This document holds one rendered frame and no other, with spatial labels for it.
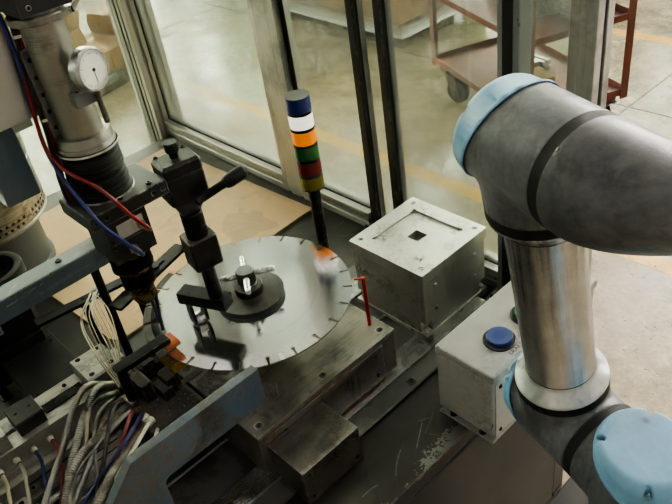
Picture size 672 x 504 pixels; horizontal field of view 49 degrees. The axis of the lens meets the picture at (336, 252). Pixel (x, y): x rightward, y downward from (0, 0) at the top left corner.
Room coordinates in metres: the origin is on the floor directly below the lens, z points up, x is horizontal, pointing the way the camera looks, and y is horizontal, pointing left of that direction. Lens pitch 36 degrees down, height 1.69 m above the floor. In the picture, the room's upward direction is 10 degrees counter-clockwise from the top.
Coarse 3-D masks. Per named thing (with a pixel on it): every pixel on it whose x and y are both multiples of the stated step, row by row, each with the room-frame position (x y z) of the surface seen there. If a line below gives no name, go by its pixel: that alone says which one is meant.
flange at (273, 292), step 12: (264, 276) 0.96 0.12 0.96; (276, 276) 0.96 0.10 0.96; (228, 288) 0.95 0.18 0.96; (240, 288) 0.92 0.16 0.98; (252, 288) 0.92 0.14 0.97; (264, 288) 0.93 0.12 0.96; (276, 288) 0.93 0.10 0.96; (240, 300) 0.91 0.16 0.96; (252, 300) 0.90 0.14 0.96; (264, 300) 0.90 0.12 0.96; (276, 300) 0.90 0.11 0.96; (228, 312) 0.89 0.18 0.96; (240, 312) 0.88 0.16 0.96; (252, 312) 0.88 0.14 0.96; (264, 312) 0.88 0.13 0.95
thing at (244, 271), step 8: (240, 256) 0.97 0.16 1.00; (240, 264) 0.96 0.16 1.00; (240, 272) 0.93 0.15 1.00; (248, 272) 0.92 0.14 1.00; (256, 272) 0.93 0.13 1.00; (264, 272) 0.93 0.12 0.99; (224, 280) 0.92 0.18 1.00; (232, 280) 0.92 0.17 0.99; (240, 280) 0.92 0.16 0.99; (248, 280) 0.91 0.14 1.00; (248, 288) 0.89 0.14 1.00
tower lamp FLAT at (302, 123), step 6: (288, 114) 1.20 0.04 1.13; (306, 114) 1.19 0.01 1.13; (312, 114) 1.20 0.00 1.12; (294, 120) 1.19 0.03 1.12; (300, 120) 1.19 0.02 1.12; (306, 120) 1.19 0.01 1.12; (312, 120) 1.20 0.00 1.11; (294, 126) 1.19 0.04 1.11; (300, 126) 1.19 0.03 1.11; (306, 126) 1.19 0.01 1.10; (312, 126) 1.20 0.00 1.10
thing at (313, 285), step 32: (224, 256) 1.05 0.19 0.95; (256, 256) 1.04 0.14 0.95; (288, 256) 1.02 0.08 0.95; (320, 256) 1.00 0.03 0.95; (288, 288) 0.93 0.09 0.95; (320, 288) 0.92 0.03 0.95; (224, 320) 0.88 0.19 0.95; (256, 320) 0.87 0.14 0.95; (288, 320) 0.85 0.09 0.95; (320, 320) 0.84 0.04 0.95; (192, 352) 0.82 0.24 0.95; (224, 352) 0.81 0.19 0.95; (256, 352) 0.80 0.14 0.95; (288, 352) 0.78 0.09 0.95
